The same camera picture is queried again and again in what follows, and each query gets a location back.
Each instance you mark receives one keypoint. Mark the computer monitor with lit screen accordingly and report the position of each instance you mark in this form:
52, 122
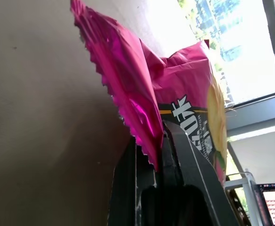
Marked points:
274, 204

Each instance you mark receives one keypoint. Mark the grey window frame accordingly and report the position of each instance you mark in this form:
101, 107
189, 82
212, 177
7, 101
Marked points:
259, 110

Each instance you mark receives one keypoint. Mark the pink snack chip bag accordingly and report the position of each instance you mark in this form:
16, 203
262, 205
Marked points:
132, 77

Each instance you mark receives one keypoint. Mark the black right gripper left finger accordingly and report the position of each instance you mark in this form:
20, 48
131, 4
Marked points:
125, 188

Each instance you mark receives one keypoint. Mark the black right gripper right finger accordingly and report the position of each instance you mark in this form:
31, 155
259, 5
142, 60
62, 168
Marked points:
193, 169

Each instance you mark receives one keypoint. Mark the white metal stand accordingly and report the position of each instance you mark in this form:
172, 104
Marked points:
247, 188

